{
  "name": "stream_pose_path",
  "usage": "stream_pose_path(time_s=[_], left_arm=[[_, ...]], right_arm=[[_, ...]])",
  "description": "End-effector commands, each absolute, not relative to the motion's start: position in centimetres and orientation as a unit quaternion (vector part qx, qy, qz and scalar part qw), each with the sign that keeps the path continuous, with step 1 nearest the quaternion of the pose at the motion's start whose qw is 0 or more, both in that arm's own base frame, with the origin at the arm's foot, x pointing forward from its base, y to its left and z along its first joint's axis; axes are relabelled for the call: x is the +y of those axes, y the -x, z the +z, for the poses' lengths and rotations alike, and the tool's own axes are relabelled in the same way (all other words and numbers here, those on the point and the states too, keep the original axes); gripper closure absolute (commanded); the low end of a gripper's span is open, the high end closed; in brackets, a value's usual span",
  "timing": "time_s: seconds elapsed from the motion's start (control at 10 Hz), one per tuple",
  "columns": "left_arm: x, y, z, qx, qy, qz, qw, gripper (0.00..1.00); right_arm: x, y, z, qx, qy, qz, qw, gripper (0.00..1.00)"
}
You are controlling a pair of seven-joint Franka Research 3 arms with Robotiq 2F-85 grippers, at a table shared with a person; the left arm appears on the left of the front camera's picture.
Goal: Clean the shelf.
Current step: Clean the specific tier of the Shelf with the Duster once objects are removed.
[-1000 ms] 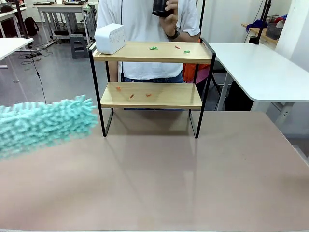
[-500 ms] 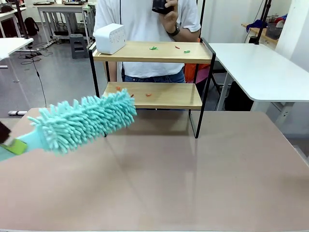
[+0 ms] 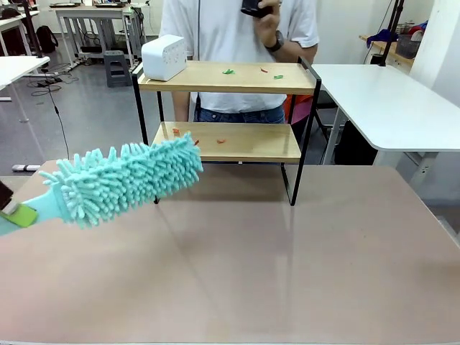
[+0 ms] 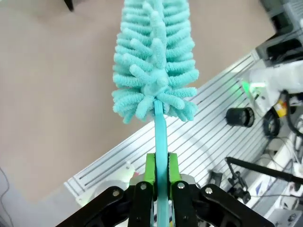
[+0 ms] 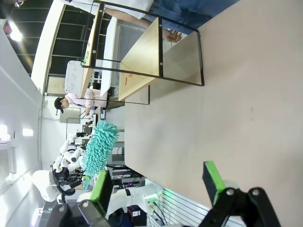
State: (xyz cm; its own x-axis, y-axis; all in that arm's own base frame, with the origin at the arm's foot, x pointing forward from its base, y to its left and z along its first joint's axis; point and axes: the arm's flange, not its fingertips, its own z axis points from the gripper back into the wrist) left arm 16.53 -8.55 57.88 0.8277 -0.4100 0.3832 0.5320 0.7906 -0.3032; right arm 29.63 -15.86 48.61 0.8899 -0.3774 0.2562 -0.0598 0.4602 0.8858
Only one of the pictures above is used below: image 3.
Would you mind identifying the teal microfiber duster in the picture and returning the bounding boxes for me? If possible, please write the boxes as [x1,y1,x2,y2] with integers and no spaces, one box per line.
[0,132,204,238]

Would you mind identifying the white sound machine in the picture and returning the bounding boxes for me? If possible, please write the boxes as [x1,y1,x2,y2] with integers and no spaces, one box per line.
[141,34,188,82]

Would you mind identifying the black mesh pen cup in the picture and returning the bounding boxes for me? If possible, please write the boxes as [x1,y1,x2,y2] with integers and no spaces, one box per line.
[239,0,276,19]

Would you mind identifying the person's left forearm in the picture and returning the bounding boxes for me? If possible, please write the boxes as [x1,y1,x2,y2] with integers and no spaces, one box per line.
[269,35,319,66]

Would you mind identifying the person's right forearm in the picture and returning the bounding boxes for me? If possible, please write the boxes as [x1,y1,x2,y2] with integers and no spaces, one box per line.
[172,91,191,123]

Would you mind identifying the two-tier wood metal shelf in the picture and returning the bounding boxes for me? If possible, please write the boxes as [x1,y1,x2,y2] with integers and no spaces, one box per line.
[131,55,323,208]

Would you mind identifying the person's left hand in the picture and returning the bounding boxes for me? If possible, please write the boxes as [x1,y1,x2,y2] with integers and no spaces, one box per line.
[251,0,285,50]

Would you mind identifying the small white desk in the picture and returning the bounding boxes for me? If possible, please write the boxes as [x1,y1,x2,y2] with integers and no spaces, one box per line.
[0,55,51,123]

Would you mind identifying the grey plastic step stool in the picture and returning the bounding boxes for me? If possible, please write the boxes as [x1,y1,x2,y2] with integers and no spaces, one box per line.
[103,50,133,88]

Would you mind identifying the black backpack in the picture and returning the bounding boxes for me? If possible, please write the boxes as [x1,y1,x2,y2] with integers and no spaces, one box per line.
[34,25,59,55]

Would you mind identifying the black stand pole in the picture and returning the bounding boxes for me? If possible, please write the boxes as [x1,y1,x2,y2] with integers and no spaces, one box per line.
[22,0,45,59]

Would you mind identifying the grey-framed workbench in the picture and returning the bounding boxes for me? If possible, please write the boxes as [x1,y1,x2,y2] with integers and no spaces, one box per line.
[48,1,148,70]

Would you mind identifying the blue jeans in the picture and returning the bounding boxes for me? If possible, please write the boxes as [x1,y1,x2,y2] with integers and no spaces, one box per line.
[193,103,287,125]

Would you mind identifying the person in white shirt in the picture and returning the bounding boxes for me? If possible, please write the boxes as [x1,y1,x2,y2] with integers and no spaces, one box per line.
[157,0,321,114]

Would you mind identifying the pink red chair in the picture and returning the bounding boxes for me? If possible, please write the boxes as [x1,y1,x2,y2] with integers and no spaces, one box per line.
[285,94,314,126]

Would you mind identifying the black box under table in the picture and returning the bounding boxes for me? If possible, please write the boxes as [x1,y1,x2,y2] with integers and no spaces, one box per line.
[333,119,379,166]

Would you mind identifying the large white table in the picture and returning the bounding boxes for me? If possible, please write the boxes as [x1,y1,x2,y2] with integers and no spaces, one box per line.
[310,63,460,166]

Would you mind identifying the blue cloth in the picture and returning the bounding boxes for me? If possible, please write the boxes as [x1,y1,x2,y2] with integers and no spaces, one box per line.
[366,28,399,48]

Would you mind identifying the wooden-top desk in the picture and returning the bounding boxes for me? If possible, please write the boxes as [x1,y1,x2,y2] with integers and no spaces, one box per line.
[358,34,416,68]

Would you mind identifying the black tripod pole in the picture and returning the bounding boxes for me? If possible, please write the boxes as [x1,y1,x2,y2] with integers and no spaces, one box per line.
[379,0,406,68]

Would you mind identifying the black floor cable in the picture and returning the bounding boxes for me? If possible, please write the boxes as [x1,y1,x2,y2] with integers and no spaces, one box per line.
[34,70,71,161]

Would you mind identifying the grey wire basket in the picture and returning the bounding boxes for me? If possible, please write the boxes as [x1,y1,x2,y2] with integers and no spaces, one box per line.
[396,33,422,59]

